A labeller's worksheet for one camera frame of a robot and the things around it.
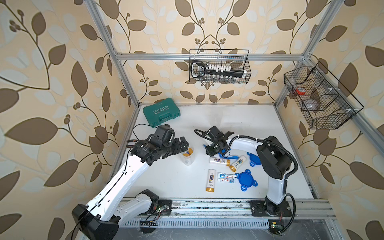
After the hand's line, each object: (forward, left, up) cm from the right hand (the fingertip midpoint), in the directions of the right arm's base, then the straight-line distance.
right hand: (208, 151), depth 94 cm
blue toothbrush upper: (-5, -12, +1) cm, 13 cm away
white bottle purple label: (-8, -5, +1) cm, 9 cm away
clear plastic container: (-8, +12, +12) cm, 19 cm away
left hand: (-7, +15, +22) cm, 28 cm away
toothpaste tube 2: (-18, -9, 0) cm, 21 cm away
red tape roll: (+17, -51, +33) cm, 63 cm away
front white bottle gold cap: (-18, 0, +1) cm, 18 cm away
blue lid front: (-18, -20, -1) cm, 27 cm away
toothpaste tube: (-15, -6, 0) cm, 16 cm away
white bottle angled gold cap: (-10, -16, +2) cm, 19 cm away
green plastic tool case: (+29, +34, +6) cm, 46 cm away
